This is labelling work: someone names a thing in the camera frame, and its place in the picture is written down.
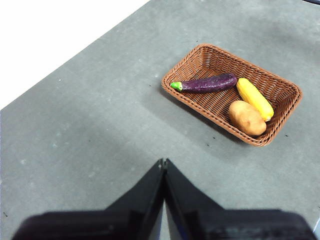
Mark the purple eggplant with green stem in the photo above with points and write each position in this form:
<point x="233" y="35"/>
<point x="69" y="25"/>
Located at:
<point x="210" y="83"/>

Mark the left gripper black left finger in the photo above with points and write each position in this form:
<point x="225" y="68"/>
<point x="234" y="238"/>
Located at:
<point x="112" y="225"/>

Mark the yellow squash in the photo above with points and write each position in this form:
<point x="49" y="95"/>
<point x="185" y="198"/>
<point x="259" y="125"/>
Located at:
<point x="255" y="98"/>

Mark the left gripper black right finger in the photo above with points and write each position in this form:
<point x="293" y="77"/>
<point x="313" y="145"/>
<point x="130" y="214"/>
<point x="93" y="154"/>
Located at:
<point x="225" y="225"/>

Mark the brown potato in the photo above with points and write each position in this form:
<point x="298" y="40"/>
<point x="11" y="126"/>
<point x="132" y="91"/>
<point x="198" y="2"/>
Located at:
<point x="246" y="118"/>

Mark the brown wicker basket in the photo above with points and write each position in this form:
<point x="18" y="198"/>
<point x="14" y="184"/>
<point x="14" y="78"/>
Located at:
<point x="210" y="110"/>

